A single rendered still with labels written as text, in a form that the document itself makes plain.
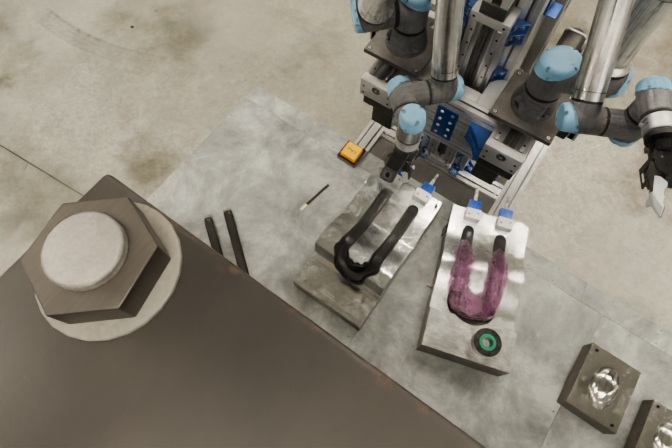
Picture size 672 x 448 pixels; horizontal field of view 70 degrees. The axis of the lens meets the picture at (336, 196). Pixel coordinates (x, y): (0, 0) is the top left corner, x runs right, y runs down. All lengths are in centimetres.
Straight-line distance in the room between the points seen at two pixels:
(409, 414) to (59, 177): 284
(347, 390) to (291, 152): 152
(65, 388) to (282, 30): 305
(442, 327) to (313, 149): 80
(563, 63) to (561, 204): 139
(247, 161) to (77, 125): 159
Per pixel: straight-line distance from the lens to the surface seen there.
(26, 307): 45
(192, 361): 39
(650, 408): 177
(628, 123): 141
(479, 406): 164
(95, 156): 307
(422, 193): 165
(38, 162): 320
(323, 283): 157
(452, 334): 153
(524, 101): 170
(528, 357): 170
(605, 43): 135
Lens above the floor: 238
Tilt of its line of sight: 65 degrees down
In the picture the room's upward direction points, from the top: straight up
